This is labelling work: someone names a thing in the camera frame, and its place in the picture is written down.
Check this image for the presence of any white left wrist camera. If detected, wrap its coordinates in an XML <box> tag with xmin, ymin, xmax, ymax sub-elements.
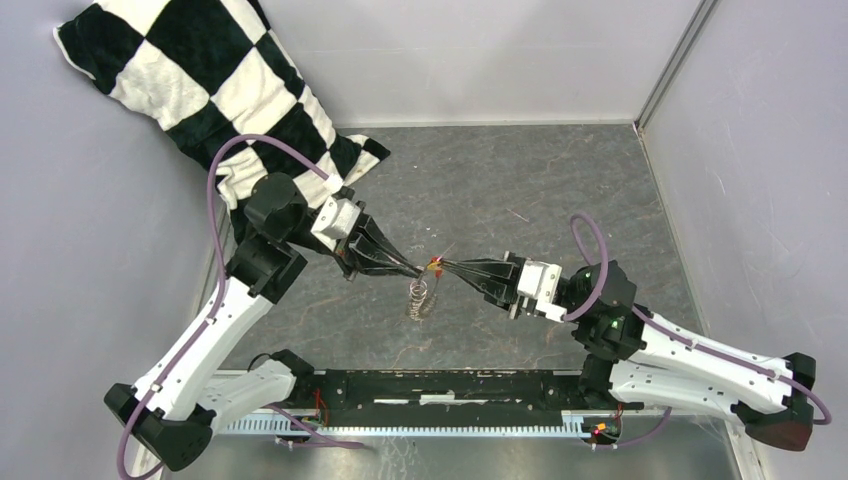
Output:
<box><xmin>310</xmin><ymin>174</ymin><xmax>362</xmax><ymax>251</ymax></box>

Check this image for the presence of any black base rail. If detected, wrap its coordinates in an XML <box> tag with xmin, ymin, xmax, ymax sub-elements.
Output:
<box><xmin>280</xmin><ymin>369</ymin><xmax>644</xmax><ymax>427</ymax></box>

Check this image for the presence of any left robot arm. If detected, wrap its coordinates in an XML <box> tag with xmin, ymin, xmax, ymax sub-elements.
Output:
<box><xmin>104</xmin><ymin>173</ymin><xmax>421</xmax><ymax>471</ymax></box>

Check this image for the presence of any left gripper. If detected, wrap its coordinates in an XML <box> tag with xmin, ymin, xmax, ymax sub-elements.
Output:
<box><xmin>285</xmin><ymin>200</ymin><xmax>423</xmax><ymax>281</ymax></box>

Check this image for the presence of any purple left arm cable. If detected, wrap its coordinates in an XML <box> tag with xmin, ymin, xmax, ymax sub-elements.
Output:
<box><xmin>116</xmin><ymin>134</ymin><xmax>342</xmax><ymax>480</ymax></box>

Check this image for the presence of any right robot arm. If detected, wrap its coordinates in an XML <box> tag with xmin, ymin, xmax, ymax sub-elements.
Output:
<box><xmin>437</xmin><ymin>253</ymin><xmax>816</xmax><ymax>452</ymax></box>

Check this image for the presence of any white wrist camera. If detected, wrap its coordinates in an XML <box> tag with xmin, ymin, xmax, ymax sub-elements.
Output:
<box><xmin>509</xmin><ymin>260</ymin><xmax>567</xmax><ymax>323</ymax></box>
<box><xmin>310</xmin><ymin>174</ymin><xmax>362</xmax><ymax>251</ymax></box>

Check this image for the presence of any black white checkered cloth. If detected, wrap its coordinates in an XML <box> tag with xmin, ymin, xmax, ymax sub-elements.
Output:
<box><xmin>53</xmin><ymin>0</ymin><xmax>389</xmax><ymax>238</ymax></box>

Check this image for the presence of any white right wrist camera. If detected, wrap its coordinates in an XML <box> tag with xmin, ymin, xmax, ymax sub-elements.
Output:
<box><xmin>509</xmin><ymin>260</ymin><xmax>567</xmax><ymax>323</ymax></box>

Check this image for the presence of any silver keyring bundle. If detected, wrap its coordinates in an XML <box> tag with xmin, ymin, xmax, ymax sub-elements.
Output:
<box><xmin>405</xmin><ymin>277</ymin><xmax>440</xmax><ymax>321</ymax></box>

